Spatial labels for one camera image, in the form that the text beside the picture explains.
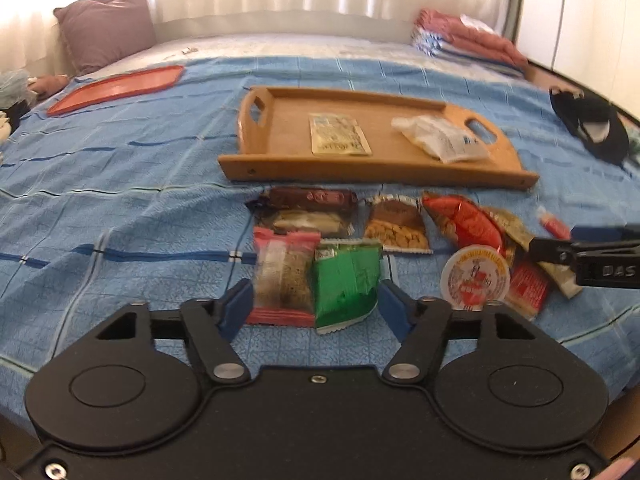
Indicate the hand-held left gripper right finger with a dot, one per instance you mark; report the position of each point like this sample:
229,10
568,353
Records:
395,310

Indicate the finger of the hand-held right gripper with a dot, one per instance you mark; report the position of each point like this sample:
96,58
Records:
600,234
550,250

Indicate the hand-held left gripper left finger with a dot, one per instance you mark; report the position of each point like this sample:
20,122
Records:
236,306

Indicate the olive yellow snack packet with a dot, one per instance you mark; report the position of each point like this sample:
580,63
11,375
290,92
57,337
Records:
515,227

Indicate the small red packet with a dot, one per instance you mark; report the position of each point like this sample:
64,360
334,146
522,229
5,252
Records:
527,287

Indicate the pink clear snack packet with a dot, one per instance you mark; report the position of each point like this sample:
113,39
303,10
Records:
282,275

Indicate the green snack packet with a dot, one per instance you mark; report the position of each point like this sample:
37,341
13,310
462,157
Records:
345,280

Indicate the round jelly cup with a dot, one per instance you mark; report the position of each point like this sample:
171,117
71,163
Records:
475,277

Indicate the large red snack packet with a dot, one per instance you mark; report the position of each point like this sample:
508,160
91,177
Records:
465,220

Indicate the dark red chocolate bar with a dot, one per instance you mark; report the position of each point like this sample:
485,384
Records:
310,199

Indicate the small red tube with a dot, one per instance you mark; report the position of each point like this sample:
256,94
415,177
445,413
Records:
555,227

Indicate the brown nut packet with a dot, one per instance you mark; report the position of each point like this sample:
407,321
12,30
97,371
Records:
397,225

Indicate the black cap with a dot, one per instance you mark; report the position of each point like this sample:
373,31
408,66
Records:
607,145

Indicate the pale green cloth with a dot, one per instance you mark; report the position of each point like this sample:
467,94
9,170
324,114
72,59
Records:
635,145

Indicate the clear biscuit packet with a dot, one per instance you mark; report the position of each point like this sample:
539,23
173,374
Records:
305,221

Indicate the clear plastic snack packet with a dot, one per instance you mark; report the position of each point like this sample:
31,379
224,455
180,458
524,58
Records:
440,137

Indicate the blue checked blanket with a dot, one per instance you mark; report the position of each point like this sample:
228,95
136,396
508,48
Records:
125,185

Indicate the pale yellow snack packet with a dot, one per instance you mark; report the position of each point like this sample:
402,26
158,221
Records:
337,135

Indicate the folded clothes stack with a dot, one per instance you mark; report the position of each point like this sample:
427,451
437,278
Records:
475,40

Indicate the folded blue striped towel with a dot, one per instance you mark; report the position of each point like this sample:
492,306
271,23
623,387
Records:
445,52

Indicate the white cloth on blanket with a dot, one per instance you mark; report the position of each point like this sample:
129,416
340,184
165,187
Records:
474,23

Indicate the green curtain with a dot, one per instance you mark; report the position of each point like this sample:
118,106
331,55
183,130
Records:
515,0

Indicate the flat red plastic tray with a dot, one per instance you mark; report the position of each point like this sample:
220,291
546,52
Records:
115,87

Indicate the white mattress sheet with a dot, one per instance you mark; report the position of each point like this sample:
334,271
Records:
280,45

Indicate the brown plush cushion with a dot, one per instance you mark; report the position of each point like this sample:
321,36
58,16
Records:
50,84

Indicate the purple pillow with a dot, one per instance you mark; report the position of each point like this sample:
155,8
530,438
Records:
105,30

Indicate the teal cloth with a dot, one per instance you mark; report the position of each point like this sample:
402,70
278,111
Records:
12,85

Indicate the wooden bed frame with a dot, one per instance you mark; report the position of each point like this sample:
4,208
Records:
550,77

